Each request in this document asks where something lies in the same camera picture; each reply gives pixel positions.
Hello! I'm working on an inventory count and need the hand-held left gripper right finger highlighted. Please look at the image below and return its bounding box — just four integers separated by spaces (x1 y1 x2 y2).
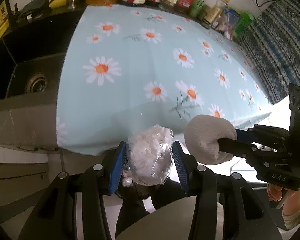
172 141 280 240

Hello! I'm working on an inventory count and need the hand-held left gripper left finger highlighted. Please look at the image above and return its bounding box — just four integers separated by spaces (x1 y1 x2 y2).
17 141 128 240

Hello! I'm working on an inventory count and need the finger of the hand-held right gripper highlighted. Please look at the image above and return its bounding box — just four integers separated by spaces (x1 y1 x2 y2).
235 124 265 142
218 137 259 159

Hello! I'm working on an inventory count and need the clear bag of white tissue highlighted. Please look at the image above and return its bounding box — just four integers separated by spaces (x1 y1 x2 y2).
120 124 174 187

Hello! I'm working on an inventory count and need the white sock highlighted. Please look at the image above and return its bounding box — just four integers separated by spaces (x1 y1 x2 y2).
184 114 238 165

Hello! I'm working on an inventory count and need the person's right forearm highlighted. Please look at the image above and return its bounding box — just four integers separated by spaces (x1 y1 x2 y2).
282 200 300 232

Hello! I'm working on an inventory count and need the person's right hand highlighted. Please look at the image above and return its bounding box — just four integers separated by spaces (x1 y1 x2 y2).
267 182 300 217

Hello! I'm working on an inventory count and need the blue patterned cloth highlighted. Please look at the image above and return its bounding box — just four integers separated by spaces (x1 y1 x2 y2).
240 0 300 104

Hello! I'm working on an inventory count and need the daisy print blue tablecloth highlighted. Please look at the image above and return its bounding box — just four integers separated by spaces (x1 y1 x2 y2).
55 4 273 157

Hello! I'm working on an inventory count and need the green packet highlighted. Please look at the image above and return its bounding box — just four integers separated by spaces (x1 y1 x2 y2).
236 12 255 37

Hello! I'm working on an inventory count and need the clear plastic bag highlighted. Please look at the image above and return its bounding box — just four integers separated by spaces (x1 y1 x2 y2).
222 7 240 40

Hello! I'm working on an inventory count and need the metal sink drain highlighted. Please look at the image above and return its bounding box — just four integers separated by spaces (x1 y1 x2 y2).
25 74 48 94

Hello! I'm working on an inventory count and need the small bottle tan label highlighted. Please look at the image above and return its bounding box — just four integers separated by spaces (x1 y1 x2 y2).
202 4 223 28

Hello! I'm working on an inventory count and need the small cork top glass bottle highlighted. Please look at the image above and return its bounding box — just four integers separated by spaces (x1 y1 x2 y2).
216 0 232 30

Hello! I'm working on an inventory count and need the green label bottle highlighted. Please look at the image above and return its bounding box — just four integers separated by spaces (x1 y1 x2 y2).
189 0 210 18

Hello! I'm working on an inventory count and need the black sink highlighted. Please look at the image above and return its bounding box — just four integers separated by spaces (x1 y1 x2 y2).
0 17 75 103

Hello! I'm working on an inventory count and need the metal soap dispenser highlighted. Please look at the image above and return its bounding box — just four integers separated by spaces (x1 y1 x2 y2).
66 0 92 10

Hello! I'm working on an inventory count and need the yellow sponge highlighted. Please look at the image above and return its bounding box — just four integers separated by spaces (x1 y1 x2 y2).
49 0 72 8

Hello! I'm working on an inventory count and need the black faucet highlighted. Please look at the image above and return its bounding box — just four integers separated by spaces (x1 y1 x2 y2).
4 0 19 24

